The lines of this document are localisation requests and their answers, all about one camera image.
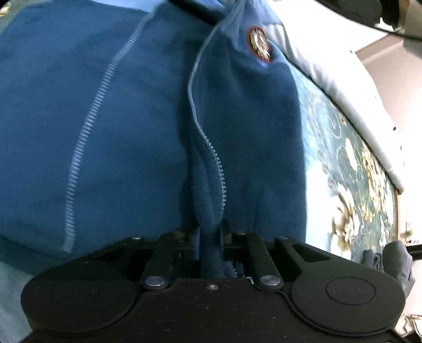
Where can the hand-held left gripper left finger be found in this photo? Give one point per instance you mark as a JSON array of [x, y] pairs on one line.
[[158, 257]]

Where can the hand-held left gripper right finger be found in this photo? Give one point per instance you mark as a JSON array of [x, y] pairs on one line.
[[255, 255]]

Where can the blue fleece zip jacket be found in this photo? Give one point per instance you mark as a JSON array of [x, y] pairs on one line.
[[132, 115]]

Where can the green floral blanket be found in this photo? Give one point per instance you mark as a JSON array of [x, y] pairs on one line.
[[346, 184]]

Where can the grey cloth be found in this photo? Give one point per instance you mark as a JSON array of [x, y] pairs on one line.
[[394, 260]]

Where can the pale blue cloth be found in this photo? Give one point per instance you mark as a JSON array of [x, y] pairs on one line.
[[13, 296]]

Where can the light blue daisy quilt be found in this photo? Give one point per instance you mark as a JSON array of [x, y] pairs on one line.
[[329, 66]]

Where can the white wardrobe with black band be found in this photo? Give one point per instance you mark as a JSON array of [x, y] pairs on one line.
[[359, 10]]

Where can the wooden bed frame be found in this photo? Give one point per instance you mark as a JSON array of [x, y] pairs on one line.
[[398, 214]]

